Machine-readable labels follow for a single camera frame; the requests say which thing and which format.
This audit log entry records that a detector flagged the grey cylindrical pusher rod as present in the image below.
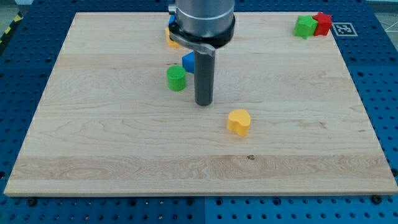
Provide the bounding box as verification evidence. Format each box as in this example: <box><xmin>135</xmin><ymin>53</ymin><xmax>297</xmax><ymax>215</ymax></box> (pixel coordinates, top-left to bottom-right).
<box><xmin>194</xmin><ymin>51</ymin><xmax>215</xmax><ymax>106</ymax></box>

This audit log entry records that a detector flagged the green cylinder block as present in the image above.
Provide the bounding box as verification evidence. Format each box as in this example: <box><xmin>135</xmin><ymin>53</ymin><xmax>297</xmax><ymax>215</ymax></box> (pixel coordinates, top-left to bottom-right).
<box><xmin>166</xmin><ymin>65</ymin><xmax>186</xmax><ymax>91</ymax></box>

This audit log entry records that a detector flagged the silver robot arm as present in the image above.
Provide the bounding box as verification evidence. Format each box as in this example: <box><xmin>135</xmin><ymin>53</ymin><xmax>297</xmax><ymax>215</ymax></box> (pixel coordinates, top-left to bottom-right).
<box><xmin>169</xmin><ymin>0</ymin><xmax>236</xmax><ymax>106</ymax></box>

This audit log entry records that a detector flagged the yellow block behind arm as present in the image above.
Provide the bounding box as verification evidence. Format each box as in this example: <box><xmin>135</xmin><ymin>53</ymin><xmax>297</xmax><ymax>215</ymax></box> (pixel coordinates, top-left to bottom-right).
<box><xmin>165</xmin><ymin>27</ymin><xmax>180</xmax><ymax>48</ymax></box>

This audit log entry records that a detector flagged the blue block behind arm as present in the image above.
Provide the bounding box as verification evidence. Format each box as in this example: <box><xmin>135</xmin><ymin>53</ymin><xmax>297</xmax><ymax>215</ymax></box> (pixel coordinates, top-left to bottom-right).
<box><xmin>169</xmin><ymin>15</ymin><xmax>175</xmax><ymax>24</ymax></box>

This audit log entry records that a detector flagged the blue triangle block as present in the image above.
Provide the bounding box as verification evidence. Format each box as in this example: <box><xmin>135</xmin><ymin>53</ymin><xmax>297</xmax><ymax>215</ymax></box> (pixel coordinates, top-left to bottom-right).
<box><xmin>182</xmin><ymin>52</ymin><xmax>195</xmax><ymax>73</ymax></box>

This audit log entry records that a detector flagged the yellow heart block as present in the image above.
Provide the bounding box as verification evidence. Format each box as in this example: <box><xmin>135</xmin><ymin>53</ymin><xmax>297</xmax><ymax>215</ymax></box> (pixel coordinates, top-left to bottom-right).
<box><xmin>226</xmin><ymin>109</ymin><xmax>251</xmax><ymax>137</ymax></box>

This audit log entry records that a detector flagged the wooden board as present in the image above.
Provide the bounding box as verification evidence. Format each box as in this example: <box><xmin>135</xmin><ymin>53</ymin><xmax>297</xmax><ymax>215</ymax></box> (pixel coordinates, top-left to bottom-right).
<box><xmin>4</xmin><ymin>12</ymin><xmax>397</xmax><ymax>197</ymax></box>

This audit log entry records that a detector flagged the green star block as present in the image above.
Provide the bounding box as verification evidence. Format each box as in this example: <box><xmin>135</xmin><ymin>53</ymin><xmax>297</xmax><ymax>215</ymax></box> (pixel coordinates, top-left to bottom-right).
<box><xmin>294</xmin><ymin>15</ymin><xmax>318</xmax><ymax>39</ymax></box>

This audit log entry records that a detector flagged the red star block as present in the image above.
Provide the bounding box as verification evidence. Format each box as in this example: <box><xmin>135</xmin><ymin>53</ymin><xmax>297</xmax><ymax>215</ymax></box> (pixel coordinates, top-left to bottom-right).
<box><xmin>312</xmin><ymin>12</ymin><xmax>332</xmax><ymax>36</ymax></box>

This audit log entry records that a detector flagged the white fiducial marker tag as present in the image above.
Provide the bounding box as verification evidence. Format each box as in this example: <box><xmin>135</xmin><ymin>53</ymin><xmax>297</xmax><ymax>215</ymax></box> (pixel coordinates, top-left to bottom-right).
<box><xmin>332</xmin><ymin>22</ymin><xmax>358</xmax><ymax>37</ymax></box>

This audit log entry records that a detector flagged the yellow black hazard tape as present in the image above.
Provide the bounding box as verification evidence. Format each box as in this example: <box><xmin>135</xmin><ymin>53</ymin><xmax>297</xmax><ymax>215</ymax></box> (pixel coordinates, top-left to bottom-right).
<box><xmin>1</xmin><ymin>12</ymin><xmax>24</xmax><ymax>45</ymax></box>

